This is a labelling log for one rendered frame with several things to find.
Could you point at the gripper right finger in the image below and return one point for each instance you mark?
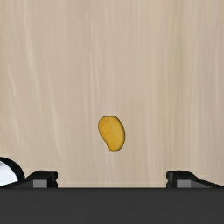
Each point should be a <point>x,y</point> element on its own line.
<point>182,178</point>

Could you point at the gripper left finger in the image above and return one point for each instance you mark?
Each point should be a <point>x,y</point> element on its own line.
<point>43,178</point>

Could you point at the white bowl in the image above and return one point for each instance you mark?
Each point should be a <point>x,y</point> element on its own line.
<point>6,174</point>

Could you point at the yellow mango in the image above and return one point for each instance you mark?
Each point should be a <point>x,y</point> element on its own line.
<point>112,133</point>

